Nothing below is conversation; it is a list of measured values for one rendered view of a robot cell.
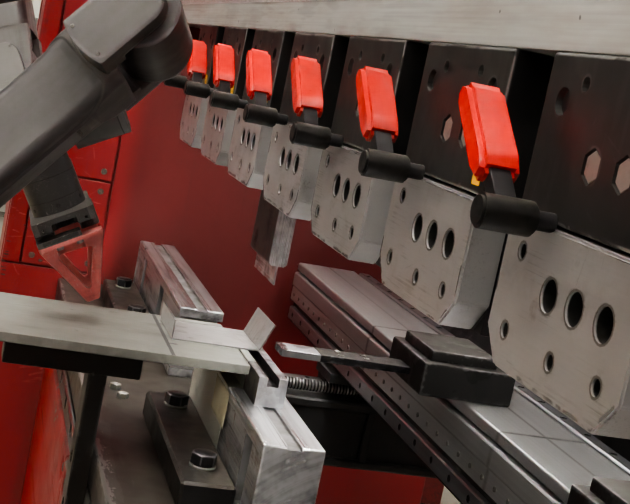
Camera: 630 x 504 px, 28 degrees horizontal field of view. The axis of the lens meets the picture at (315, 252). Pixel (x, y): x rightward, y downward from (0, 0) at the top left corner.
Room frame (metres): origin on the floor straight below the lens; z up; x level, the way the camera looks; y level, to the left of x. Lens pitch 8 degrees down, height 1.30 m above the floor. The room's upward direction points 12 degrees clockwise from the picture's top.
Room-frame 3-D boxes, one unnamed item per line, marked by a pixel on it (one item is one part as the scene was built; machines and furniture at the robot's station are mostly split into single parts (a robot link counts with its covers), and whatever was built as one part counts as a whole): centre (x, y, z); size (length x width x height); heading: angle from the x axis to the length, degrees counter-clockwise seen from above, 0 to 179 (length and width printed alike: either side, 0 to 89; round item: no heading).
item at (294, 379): (1.88, -0.19, 0.81); 0.64 x 0.08 x 0.14; 106
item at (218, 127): (1.56, 0.11, 1.26); 0.15 x 0.09 x 0.17; 16
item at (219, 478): (1.29, 0.09, 0.89); 0.30 x 0.05 x 0.03; 16
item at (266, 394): (1.32, 0.04, 0.99); 0.20 x 0.03 x 0.03; 16
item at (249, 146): (1.37, 0.06, 1.26); 0.15 x 0.09 x 0.17; 16
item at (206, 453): (1.20, 0.07, 0.91); 0.03 x 0.03 x 0.02
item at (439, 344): (1.39, -0.11, 1.01); 0.26 x 0.12 x 0.05; 106
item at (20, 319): (1.31, 0.19, 1.00); 0.26 x 0.18 x 0.01; 106
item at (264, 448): (1.29, 0.03, 0.92); 0.39 x 0.06 x 0.10; 16
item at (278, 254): (1.35, 0.05, 1.13); 0.10 x 0.02 x 0.10; 16
